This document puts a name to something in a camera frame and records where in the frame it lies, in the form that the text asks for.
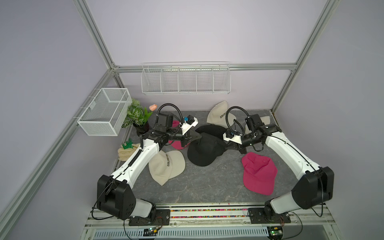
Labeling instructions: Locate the cream cap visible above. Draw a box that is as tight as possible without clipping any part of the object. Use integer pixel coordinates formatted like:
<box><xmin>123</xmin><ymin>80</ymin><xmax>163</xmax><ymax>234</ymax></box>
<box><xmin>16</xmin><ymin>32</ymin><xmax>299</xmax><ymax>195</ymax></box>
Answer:
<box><xmin>245</xmin><ymin>116</ymin><xmax>271</xmax><ymax>134</ymax></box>
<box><xmin>149</xmin><ymin>151</ymin><xmax>186</xmax><ymax>186</ymax></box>
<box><xmin>207</xmin><ymin>101</ymin><xmax>229</xmax><ymax>128</ymax></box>

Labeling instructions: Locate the black cap with white label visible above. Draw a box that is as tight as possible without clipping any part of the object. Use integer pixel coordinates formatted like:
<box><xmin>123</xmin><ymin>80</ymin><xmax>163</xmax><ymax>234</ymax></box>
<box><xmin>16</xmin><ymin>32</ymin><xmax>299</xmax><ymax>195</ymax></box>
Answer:
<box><xmin>195</xmin><ymin>124</ymin><xmax>227</xmax><ymax>141</ymax></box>

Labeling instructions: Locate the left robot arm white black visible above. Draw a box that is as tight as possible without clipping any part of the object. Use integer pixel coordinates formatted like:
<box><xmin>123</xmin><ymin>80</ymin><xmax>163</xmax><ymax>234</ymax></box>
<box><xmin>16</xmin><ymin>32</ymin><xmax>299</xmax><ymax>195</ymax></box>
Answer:
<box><xmin>93</xmin><ymin>104</ymin><xmax>201</xmax><ymax>223</ymax></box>

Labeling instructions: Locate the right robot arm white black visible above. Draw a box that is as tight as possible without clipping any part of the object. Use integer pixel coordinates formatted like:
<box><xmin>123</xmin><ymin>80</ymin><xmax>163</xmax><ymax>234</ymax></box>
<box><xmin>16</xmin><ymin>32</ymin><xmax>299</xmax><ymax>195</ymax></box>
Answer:
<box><xmin>223</xmin><ymin>107</ymin><xmax>335</xmax><ymax>220</ymax></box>

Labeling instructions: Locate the pink cap left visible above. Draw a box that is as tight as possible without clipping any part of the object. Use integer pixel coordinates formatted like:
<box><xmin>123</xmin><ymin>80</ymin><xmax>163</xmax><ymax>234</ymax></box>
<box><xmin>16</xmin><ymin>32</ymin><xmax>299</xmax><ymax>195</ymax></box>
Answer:
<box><xmin>168</xmin><ymin>121</ymin><xmax>189</xmax><ymax>150</ymax></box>

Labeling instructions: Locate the pink cap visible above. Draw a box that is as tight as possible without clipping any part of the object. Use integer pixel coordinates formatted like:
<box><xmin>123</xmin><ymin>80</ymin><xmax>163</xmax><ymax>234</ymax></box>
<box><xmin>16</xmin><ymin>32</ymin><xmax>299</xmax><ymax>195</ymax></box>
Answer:
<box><xmin>242</xmin><ymin>153</ymin><xmax>278</xmax><ymax>196</ymax></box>
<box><xmin>168</xmin><ymin>121</ymin><xmax>189</xmax><ymax>150</ymax></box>

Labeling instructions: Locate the black plant pot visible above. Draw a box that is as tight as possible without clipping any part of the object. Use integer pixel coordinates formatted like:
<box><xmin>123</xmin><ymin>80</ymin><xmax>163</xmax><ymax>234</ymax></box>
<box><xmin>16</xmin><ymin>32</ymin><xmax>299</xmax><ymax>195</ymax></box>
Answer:
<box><xmin>133</xmin><ymin>122</ymin><xmax>151</xmax><ymax>136</ymax></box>

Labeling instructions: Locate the pink cap right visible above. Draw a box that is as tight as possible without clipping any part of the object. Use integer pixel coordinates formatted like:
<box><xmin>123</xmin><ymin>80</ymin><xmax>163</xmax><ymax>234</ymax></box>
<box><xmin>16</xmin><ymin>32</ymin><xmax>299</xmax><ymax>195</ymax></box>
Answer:
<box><xmin>242</xmin><ymin>153</ymin><xmax>278</xmax><ymax>196</ymax></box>

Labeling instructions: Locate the pink tulip flower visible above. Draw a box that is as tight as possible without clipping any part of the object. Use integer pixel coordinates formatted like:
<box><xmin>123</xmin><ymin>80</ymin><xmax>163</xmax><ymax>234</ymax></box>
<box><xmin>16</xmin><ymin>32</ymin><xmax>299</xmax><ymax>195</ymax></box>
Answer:
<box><xmin>149</xmin><ymin>104</ymin><xmax>158</xmax><ymax>112</ymax></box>

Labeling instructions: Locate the green artificial plant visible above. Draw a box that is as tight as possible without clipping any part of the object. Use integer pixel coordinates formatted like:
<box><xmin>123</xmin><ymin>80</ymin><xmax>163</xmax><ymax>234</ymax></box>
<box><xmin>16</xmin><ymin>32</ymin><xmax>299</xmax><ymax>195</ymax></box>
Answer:
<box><xmin>122</xmin><ymin>99</ymin><xmax>153</xmax><ymax>128</ymax></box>

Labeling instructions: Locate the small green toy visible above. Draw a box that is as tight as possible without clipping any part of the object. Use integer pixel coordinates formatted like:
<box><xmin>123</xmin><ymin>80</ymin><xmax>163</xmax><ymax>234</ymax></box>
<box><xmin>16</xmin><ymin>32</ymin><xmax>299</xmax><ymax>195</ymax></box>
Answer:
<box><xmin>122</xmin><ymin>139</ymin><xmax>134</xmax><ymax>150</ymax></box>

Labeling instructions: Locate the green circuit board left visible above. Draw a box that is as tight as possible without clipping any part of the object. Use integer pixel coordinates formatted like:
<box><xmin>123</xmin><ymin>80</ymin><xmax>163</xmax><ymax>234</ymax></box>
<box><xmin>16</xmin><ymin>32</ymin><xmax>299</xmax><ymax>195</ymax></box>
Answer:
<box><xmin>143</xmin><ymin>228</ymin><xmax>158</xmax><ymax>237</ymax></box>

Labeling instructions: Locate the green circuit board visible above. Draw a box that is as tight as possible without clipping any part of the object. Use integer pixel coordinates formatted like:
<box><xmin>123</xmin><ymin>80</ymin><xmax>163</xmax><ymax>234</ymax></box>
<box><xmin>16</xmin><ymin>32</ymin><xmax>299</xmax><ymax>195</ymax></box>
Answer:
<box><xmin>143</xmin><ymin>228</ymin><xmax>158</xmax><ymax>237</ymax></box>
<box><xmin>267</xmin><ymin>227</ymin><xmax>284</xmax><ymax>239</ymax></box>

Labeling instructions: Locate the green circuit board right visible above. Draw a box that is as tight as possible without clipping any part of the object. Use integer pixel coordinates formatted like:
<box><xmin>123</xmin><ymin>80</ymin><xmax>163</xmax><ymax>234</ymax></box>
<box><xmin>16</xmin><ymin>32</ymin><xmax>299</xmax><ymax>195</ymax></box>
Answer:
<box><xmin>267</xmin><ymin>227</ymin><xmax>284</xmax><ymax>239</ymax></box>

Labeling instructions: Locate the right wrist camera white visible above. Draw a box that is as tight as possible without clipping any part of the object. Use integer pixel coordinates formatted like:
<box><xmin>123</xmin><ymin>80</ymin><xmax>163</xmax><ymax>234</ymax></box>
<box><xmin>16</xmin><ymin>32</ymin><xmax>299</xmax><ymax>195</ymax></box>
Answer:
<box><xmin>223</xmin><ymin>132</ymin><xmax>243</xmax><ymax>145</ymax></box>

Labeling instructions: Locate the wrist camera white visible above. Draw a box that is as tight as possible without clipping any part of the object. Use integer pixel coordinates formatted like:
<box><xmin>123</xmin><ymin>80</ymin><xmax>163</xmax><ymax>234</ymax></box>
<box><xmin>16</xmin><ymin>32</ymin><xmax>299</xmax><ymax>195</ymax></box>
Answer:
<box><xmin>181</xmin><ymin>115</ymin><xmax>199</xmax><ymax>136</ymax></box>
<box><xmin>223</xmin><ymin>132</ymin><xmax>243</xmax><ymax>145</ymax></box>

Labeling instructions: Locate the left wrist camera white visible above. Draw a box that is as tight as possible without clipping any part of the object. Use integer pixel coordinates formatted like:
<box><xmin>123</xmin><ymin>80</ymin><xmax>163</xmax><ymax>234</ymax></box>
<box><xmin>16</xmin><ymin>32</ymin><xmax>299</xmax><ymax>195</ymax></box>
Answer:
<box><xmin>181</xmin><ymin>115</ymin><xmax>199</xmax><ymax>136</ymax></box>

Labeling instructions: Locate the long white wire shelf basket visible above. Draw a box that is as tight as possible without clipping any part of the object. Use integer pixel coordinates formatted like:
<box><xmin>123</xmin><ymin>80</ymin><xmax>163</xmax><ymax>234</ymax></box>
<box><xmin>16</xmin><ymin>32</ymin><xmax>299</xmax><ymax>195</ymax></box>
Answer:
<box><xmin>141</xmin><ymin>62</ymin><xmax>232</xmax><ymax>95</ymax></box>

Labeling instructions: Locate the white wire cube basket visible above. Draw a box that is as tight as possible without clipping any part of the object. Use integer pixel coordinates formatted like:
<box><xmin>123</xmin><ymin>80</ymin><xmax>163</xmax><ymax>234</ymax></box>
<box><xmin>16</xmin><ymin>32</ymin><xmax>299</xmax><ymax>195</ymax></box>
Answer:
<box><xmin>77</xmin><ymin>88</ymin><xmax>132</xmax><ymax>137</ymax></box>

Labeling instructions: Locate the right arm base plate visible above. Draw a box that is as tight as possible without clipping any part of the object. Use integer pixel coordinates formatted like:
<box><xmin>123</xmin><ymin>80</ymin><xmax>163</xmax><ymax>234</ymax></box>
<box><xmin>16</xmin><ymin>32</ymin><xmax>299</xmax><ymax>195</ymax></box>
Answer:
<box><xmin>248</xmin><ymin>206</ymin><xmax>291</xmax><ymax>225</ymax></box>

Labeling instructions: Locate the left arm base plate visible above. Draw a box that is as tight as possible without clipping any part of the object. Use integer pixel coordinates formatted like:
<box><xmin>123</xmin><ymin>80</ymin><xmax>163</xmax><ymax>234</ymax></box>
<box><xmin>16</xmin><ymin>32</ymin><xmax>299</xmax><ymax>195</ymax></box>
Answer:
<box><xmin>129</xmin><ymin>209</ymin><xmax>171</xmax><ymax>226</ymax></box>

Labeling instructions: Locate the white slotted cable duct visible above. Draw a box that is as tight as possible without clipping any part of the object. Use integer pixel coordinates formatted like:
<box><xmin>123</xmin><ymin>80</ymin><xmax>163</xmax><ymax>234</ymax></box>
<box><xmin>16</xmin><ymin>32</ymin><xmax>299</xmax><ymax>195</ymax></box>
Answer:
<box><xmin>91</xmin><ymin>227</ymin><xmax>269</xmax><ymax>240</ymax></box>

